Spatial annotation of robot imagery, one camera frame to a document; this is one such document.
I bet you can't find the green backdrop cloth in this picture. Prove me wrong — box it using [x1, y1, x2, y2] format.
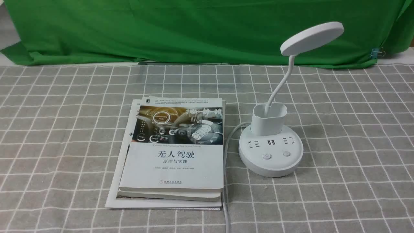
[1, 0, 413, 68]

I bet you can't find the blue binder clip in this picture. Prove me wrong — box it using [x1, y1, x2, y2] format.
[369, 47, 386, 60]

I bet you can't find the middle white book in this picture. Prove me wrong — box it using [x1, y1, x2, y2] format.
[117, 190, 222, 202]

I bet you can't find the bottom white book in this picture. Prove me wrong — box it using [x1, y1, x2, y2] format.
[105, 99, 222, 211]

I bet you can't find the white desk lamp with sockets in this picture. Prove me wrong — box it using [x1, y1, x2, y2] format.
[238, 22, 344, 178]

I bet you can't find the top autonomous driving book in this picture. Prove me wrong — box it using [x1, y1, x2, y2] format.
[119, 96, 225, 192]

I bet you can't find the white lamp power cable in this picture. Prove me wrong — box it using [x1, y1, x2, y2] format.
[222, 122, 252, 233]

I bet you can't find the white book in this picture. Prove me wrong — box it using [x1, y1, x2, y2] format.
[117, 190, 222, 202]
[105, 99, 222, 211]

